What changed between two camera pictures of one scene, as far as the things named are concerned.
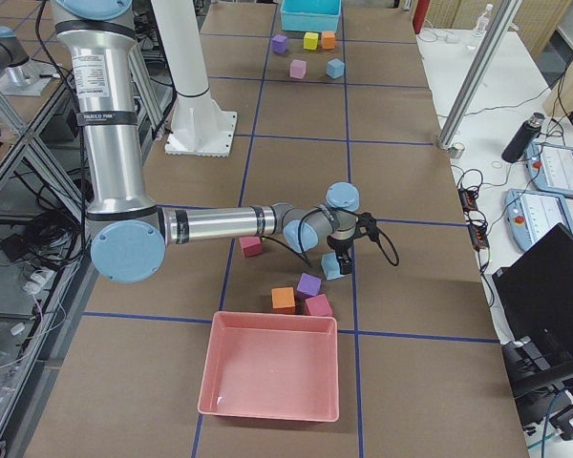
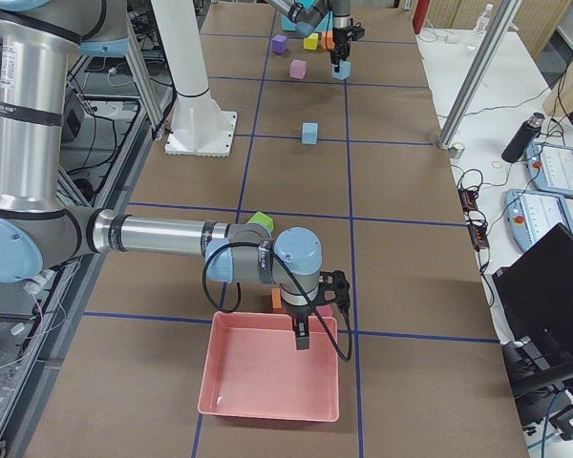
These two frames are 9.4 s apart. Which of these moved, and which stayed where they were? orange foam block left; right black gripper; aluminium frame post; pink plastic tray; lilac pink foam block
Moved: right black gripper
Stayed: aluminium frame post; pink plastic tray; lilac pink foam block; orange foam block left
